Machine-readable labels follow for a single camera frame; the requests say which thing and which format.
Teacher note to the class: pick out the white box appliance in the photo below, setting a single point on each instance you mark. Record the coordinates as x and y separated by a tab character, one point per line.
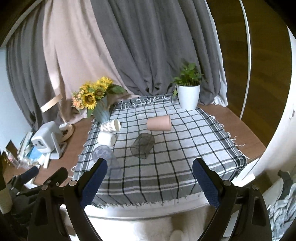
47	140

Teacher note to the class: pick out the pink cup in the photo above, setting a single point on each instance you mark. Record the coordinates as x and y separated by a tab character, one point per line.
159	123

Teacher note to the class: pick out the light blue ribbed vase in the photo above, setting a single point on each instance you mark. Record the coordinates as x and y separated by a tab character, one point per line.
102	111

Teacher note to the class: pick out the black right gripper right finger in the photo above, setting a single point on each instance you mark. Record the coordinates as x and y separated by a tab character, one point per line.
252	222

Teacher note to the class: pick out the crumpled grey cloth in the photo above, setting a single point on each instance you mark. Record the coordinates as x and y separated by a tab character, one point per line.
280	202

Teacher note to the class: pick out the white plant pot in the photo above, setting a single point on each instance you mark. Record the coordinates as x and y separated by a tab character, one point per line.
188	96

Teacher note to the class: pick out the white patterned paper cup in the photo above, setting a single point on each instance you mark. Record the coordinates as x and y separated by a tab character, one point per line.
111	126

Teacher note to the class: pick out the round wooden dish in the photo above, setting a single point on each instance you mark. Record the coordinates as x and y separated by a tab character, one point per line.
67	131

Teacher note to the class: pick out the clear plastic measuring cup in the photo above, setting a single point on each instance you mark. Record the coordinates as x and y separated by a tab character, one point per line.
113	167

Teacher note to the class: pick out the green potted plant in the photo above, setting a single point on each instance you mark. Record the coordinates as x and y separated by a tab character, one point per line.
189	77

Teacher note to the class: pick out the sunflower bouquet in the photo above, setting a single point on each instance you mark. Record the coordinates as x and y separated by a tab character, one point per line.
91	93

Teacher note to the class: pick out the black white checkered cloth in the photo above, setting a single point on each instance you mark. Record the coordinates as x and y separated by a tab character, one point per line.
166	174

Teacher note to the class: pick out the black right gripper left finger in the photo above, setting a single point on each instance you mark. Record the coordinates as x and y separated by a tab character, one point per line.
46	222

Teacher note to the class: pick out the dark smoky glass cup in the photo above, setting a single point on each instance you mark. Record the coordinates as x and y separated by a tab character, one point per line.
142	146

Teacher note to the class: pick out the plain white cup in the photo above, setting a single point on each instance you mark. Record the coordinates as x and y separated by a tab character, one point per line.
106	138

